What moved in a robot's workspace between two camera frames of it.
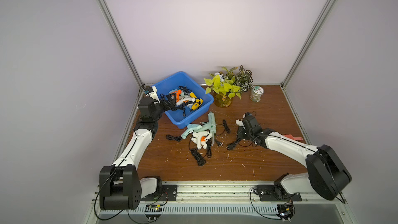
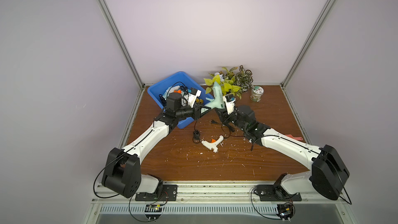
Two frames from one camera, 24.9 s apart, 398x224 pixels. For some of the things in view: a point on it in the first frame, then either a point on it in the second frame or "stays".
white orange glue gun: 200,138 to 213,144
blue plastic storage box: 193,100 stays
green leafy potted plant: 222,85 stays
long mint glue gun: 211,126 to 218,100
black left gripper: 171,105 to 195,111
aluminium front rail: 224,198 stays
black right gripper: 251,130 to 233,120
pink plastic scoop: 295,138 stays
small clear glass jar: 256,94 stays
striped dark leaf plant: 244,80 stays
